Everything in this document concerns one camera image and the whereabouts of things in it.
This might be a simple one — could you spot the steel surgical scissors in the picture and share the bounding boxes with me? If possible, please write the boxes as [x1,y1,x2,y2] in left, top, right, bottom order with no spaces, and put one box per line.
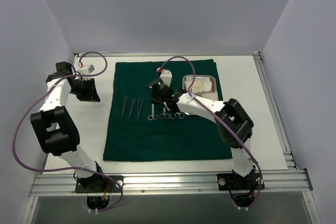
[148,103,159,121]

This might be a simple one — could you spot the back aluminium frame rail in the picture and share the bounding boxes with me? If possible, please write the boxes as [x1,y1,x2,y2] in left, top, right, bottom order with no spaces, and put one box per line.
[73,51,260,58]

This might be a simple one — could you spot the white gauze pad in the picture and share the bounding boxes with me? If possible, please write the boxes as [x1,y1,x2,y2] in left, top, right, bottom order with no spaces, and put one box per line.
[202,80,213,93]

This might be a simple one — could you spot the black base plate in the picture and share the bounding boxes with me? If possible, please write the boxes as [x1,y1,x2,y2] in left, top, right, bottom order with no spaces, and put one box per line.
[75,174,122,194]
[216,172,265,191]

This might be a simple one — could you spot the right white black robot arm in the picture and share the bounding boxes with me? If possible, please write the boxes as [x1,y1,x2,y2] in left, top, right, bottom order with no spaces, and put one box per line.
[149,78,256,189]

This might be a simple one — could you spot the cotton ball bag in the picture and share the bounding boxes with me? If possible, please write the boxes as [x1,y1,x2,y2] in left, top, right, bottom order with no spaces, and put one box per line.
[184,80,205,94]

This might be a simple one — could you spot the stainless steel instrument tray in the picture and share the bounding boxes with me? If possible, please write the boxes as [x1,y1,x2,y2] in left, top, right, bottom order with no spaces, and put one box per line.
[190,75,219,101]

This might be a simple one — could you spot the right aluminium frame rail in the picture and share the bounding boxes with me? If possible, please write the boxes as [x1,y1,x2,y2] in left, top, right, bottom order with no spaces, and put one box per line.
[253,51,299,170]

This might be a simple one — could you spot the curved tip steel tweezers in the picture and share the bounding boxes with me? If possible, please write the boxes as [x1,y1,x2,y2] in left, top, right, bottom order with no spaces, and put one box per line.
[128,99,136,119]

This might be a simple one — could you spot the aluminium frame rail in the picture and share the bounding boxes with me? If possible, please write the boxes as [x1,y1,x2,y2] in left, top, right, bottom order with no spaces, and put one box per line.
[253,51,299,170]
[73,51,260,58]
[29,169,312,197]

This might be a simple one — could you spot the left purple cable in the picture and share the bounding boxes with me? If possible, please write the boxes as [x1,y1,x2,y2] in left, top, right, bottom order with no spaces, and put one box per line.
[12,51,124,212]

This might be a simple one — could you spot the purple cable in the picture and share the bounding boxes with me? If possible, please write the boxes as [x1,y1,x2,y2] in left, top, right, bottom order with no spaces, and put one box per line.
[12,51,124,212]
[156,56,263,207]

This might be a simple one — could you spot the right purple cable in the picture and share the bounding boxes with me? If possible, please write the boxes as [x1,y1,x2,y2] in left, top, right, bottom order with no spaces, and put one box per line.
[156,56,263,207]

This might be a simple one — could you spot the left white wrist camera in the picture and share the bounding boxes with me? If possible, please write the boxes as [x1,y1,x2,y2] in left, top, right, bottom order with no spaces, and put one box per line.
[77,65,95,76]

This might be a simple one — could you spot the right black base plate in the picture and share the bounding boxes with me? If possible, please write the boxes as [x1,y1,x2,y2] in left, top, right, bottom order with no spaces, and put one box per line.
[216,172,265,191]

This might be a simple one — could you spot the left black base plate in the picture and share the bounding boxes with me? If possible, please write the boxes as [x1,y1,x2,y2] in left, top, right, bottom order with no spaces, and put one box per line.
[75,174,122,194]

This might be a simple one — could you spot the steel forceps clamp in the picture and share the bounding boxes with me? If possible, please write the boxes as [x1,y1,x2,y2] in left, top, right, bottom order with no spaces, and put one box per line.
[169,112,185,120]

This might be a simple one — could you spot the dark green surgical cloth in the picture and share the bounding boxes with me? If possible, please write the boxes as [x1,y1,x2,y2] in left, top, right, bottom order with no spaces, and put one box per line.
[103,62,232,162]

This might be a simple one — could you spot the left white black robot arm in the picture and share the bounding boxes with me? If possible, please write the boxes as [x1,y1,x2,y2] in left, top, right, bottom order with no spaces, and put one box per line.
[30,61,106,192]

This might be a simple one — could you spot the front aluminium frame rail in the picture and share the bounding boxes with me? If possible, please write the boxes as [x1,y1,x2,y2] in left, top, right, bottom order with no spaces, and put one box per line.
[29,169,312,197]

